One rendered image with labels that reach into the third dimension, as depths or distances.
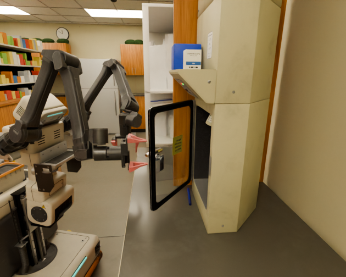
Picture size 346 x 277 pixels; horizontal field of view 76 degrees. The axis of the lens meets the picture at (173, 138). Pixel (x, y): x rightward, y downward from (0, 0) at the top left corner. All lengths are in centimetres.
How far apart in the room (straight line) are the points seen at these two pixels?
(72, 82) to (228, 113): 61
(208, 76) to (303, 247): 65
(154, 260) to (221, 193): 30
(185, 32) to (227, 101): 45
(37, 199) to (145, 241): 81
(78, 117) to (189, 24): 60
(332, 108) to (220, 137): 42
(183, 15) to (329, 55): 57
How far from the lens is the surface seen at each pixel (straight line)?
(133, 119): 106
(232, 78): 71
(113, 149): 88
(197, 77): 68
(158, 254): 81
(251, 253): 85
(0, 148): 125
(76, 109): 95
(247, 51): 72
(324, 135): 98
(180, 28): 106
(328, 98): 97
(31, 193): 149
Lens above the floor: 150
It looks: 16 degrees down
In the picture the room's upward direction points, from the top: straight up
